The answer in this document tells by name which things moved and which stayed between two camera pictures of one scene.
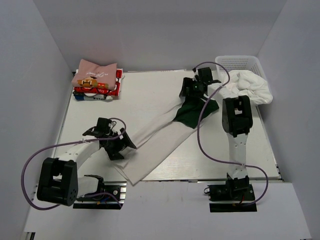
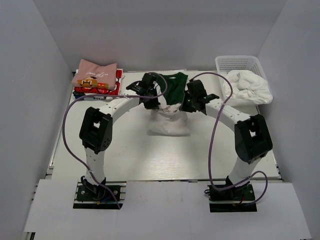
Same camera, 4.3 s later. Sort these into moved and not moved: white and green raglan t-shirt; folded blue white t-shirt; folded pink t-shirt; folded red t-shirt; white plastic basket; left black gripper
Moved: white and green raglan t-shirt; left black gripper
Not moved: white plastic basket; folded pink t-shirt; folded red t-shirt; folded blue white t-shirt
